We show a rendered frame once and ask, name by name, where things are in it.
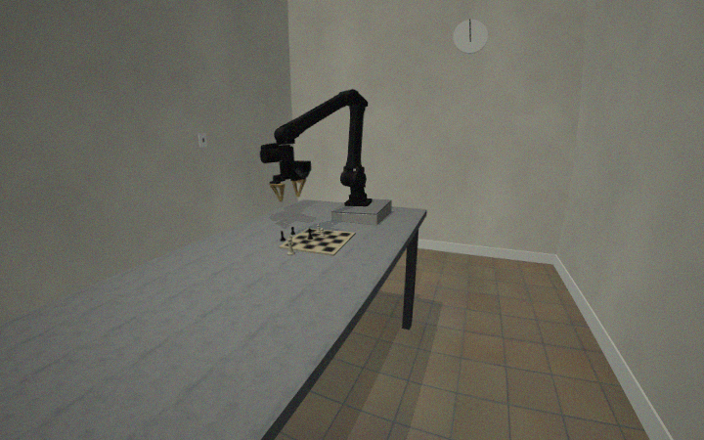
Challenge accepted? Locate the black and cream chessboard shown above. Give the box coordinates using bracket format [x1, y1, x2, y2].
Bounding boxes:
[292, 228, 356, 256]

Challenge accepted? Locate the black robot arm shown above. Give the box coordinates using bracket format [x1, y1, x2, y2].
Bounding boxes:
[260, 89, 373, 206]

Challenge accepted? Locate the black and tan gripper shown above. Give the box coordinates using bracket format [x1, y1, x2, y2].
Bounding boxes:
[270, 160, 306, 201]

